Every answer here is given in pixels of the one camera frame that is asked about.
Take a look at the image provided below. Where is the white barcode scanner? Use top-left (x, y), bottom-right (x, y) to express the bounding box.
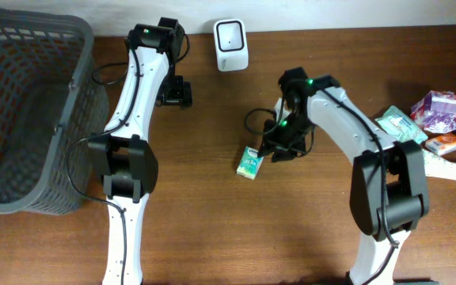
top-left (213, 19), bottom-right (249, 72)

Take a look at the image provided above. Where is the small teal tissue packet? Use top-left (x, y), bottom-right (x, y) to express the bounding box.
top-left (236, 146), bottom-right (264, 180)

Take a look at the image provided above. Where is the white green cosmetic tube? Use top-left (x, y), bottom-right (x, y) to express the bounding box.
top-left (422, 150), bottom-right (456, 181)

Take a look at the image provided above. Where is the grey plastic mesh basket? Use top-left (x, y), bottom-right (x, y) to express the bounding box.
top-left (0, 8), bottom-right (109, 215)

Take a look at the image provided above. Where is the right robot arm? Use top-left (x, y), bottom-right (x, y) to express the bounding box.
top-left (258, 67), bottom-right (430, 284)

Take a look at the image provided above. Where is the orange small box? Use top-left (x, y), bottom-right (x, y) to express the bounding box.
top-left (424, 133), bottom-right (456, 156)

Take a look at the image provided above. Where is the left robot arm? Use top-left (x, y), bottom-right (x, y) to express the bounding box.
top-left (87, 17), bottom-right (192, 285)

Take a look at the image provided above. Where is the teal wet wipes pack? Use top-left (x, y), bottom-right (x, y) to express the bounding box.
top-left (375, 105), bottom-right (428, 144)

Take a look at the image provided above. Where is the purple white sanitary pad pack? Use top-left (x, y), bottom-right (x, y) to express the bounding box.
top-left (410, 90), bottom-right (456, 134)

